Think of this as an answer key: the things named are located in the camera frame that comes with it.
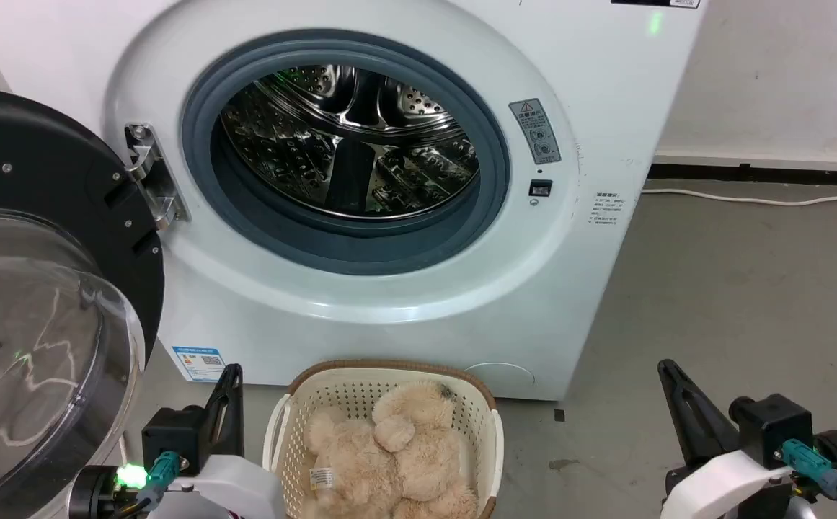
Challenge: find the white floor cable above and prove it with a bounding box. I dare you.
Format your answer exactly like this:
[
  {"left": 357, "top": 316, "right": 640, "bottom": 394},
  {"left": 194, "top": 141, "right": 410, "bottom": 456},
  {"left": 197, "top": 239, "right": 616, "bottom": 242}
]
[{"left": 642, "top": 187, "right": 837, "bottom": 208}]

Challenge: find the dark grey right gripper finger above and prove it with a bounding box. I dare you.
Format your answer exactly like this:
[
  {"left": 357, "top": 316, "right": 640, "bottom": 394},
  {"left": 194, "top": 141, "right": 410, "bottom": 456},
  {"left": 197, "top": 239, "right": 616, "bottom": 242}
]
[{"left": 658, "top": 359, "right": 740, "bottom": 466}]

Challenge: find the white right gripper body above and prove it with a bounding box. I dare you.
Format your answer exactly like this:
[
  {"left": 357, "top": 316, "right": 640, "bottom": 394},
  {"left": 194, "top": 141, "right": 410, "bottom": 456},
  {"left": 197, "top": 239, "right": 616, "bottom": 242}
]
[{"left": 662, "top": 448, "right": 795, "bottom": 519}]

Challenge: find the steel washer drum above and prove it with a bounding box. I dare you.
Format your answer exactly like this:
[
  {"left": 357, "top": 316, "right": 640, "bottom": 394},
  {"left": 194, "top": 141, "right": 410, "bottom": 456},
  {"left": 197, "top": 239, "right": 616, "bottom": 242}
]
[{"left": 220, "top": 65, "right": 480, "bottom": 221}]

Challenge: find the right teal plug cable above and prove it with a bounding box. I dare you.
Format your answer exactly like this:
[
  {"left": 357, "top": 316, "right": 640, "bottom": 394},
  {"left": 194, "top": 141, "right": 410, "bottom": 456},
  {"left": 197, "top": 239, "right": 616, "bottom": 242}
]
[{"left": 781, "top": 438, "right": 837, "bottom": 519}]

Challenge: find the white front-load washing machine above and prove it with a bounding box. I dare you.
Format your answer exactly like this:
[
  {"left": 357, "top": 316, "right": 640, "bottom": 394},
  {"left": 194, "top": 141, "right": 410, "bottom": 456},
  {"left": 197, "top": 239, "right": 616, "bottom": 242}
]
[{"left": 0, "top": 0, "right": 707, "bottom": 402}]

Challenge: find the small printed text sticker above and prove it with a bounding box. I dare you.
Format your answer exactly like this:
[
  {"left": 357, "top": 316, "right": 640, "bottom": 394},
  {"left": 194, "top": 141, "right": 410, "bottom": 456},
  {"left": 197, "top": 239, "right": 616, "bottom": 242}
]
[{"left": 590, "top": 191, "right": 626, "bottom": 226}]

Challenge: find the black wall baseboard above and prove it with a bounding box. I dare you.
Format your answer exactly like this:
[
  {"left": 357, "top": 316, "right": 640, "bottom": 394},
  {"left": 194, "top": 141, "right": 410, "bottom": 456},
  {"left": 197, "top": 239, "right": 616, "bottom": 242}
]
[{"left": 647, "top": 163, "right": 837, "bottom": 188}]

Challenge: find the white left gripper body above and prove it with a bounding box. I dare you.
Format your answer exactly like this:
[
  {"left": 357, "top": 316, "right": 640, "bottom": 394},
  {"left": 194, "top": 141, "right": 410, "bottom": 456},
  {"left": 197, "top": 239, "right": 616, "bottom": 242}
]
[{"left": 151, "top": 454, "right": 286, "bottom": 519}]

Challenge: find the blue white energy label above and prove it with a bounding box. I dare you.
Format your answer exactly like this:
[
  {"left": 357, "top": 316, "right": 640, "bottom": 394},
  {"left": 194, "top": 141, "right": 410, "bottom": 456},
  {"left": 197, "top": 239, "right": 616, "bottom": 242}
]
[{"left": 172, "top": 346, "right": 226, "bottom": 383}]

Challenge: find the white plastic laundry basket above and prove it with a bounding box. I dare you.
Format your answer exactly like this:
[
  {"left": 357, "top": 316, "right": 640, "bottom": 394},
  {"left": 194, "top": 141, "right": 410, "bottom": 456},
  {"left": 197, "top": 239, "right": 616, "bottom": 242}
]
[{"left": 262, "top": 359, "right": 504, "bottom": 519}]

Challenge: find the left teal plug cable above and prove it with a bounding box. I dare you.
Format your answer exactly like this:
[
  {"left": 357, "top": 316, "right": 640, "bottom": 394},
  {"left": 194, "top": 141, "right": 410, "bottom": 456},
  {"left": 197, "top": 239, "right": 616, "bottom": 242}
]
[{"left": 112, "top": 451, "right": 182, "bottom": 519}]

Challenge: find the grey warning sticker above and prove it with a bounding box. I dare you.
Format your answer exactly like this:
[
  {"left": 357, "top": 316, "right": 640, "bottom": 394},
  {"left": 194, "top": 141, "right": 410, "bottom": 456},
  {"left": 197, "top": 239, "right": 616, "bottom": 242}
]
[{"left": 509, "top": 99, "right": 562, "bottom": 165}]

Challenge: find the black washer door with glass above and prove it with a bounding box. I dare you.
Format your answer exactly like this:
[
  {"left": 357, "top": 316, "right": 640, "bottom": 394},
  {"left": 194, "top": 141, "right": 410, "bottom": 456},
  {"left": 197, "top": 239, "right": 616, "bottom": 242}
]
[{"left": 0, "top": 86, "right": 167, "bottom": 519}]

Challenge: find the teal plug cable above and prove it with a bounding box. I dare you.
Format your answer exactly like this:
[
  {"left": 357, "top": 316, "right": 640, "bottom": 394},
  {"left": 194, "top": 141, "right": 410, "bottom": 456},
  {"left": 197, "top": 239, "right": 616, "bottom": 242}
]
[
  {"left": 112, "top": 451, "right": 182, "bottom": 519},
  {"left": 781, "top": 438, "right": 837, "bottom": 519}
]

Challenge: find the metal door hinge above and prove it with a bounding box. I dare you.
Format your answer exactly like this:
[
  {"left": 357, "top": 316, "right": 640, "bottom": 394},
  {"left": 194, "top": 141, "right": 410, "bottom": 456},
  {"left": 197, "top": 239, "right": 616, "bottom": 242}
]
[{"left": 125, "top": 124, "right": 190, "bottom": 231}]

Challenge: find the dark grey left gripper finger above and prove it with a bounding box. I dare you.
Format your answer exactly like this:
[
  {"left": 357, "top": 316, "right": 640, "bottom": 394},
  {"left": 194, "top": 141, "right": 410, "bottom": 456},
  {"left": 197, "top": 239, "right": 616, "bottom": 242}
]
[{"left": 202, "top": 364, "right": 244, "bottom": 463}]

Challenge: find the beige plush teddy bear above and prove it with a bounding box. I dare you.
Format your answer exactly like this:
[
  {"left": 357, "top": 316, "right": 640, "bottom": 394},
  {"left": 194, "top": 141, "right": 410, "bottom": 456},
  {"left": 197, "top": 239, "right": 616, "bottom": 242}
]
[{"left": 301, "top": 381, "right": 478, "bottom": 519}]

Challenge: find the grey rubber door gasket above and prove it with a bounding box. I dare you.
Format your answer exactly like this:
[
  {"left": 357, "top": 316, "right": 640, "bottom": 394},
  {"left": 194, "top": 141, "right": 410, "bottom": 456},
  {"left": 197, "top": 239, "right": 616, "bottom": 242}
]
[{"left": 182, "top": 30, "right": 511, "bottom": 276}]

